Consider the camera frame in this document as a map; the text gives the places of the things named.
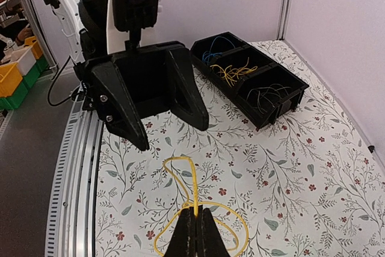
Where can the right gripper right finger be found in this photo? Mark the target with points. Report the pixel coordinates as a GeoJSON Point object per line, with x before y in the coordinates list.
{"type": "Point", "coordinates": [208, 239]}

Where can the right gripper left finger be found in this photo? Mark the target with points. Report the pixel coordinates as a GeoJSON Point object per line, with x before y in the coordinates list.
{"type": "Point", "coordinates": [183, 239]}

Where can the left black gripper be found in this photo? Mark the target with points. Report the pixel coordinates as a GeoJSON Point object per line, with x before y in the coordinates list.
{"type": "Point", "coordinates": [131, 85]}

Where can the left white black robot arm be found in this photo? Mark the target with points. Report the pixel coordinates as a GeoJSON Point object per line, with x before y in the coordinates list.
{"type": "Point", "coordinates": [84, 25]}

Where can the black three-compartment bin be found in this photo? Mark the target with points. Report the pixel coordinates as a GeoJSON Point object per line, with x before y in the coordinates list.
{"type": "Point", "coordinates": [260, 87]}

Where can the floral tablecloth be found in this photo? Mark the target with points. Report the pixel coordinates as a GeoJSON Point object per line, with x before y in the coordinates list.
{"type": "Point", "coordinates": [304, 186]}

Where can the yellow storage bin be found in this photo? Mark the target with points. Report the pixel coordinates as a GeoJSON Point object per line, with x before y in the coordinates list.
{"type": "Point", "coordinates": [19, 63]}

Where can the aluminium front rail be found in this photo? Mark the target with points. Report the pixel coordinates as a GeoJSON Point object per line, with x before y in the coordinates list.
{"type": "Point", "coordinates": [71, 222]}

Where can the right aluminium corner post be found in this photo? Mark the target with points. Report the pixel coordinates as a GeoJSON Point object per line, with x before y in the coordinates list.
{"type": "Point", "coordinates": [283, 19]}

